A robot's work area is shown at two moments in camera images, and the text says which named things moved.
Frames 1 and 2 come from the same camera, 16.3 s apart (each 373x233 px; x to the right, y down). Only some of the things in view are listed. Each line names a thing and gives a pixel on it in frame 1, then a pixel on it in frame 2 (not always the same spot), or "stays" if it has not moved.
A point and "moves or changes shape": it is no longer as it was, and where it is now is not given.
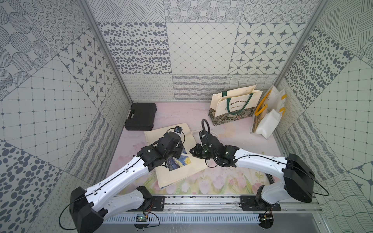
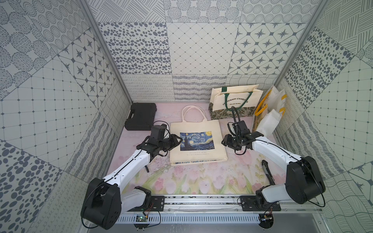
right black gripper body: [201, 152] → [233, 142]
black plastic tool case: [142, 117] stays
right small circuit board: [266, 220] stays
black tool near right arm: [270, 178] stays
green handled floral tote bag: [226, 107] moves or changes shape
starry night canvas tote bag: [177, 168] moves or changes shape
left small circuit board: [141, 218] stays
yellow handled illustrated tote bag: [268, 112] stays
